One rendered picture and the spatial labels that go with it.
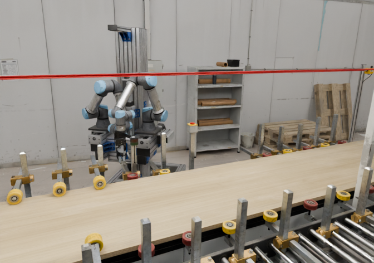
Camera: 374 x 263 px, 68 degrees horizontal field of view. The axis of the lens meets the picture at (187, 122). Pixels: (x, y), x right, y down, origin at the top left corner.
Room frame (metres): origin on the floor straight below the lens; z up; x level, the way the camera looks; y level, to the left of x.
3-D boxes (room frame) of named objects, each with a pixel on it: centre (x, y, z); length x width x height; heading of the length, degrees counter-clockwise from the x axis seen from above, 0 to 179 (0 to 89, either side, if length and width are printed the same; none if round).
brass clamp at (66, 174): (1.84, 0.90, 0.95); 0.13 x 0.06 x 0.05; 114
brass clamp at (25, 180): (1.74, 1.13, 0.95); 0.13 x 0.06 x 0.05; 114
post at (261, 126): (2.56, -0.72, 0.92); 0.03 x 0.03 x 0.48; 24
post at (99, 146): (1.95, 0.65, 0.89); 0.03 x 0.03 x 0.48; 24
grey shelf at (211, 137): (4.87, -0.49, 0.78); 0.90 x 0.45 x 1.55; 109
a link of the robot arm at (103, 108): (2.79, 0.88, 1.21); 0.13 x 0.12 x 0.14; 136
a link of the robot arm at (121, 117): (2.10, 0.52, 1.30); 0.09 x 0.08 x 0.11; 155
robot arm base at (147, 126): (2.69, 0.39, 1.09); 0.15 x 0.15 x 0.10
